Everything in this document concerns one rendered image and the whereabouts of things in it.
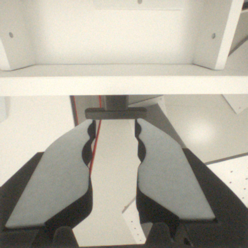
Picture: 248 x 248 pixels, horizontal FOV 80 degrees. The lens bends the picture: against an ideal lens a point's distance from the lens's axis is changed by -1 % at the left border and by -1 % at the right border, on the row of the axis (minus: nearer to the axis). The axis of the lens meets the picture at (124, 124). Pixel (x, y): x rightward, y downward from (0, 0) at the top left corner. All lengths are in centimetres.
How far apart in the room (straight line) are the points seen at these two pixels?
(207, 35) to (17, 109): 37
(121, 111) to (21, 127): 29
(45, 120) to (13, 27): 21
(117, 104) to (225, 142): 152
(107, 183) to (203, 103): 117
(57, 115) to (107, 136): 94
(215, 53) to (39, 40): 22
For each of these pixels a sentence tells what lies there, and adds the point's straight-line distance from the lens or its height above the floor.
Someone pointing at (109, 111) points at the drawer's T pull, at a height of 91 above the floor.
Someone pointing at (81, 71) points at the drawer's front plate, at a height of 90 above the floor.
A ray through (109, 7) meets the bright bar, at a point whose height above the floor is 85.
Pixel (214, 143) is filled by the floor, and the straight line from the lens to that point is 159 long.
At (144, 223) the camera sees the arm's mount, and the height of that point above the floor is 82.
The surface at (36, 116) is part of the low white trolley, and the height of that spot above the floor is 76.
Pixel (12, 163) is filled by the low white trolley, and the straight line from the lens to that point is 51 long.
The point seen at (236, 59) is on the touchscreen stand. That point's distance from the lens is 131.
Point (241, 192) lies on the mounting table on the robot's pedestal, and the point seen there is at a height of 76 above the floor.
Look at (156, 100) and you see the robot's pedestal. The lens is 116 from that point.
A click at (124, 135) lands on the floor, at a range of 127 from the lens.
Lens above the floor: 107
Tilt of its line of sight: 61 degrees down
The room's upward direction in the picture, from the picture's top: 175 degrees clockwise
